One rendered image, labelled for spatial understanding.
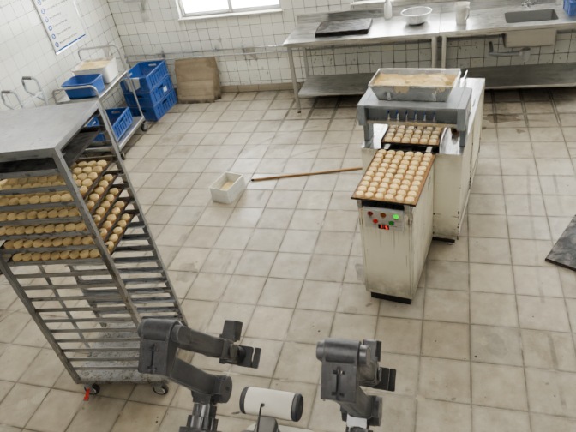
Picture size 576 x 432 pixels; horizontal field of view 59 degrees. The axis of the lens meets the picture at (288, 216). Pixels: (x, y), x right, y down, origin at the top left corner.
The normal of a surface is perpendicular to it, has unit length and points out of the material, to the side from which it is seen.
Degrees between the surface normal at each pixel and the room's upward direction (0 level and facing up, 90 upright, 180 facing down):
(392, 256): 90
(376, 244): 90
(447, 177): 90
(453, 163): 90
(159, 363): 47
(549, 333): 0
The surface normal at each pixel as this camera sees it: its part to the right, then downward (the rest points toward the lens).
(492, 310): -0.15, -0.80
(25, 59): 0.95, 0.04
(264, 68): -0.25, 0.61
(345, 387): -0.30, -0.08
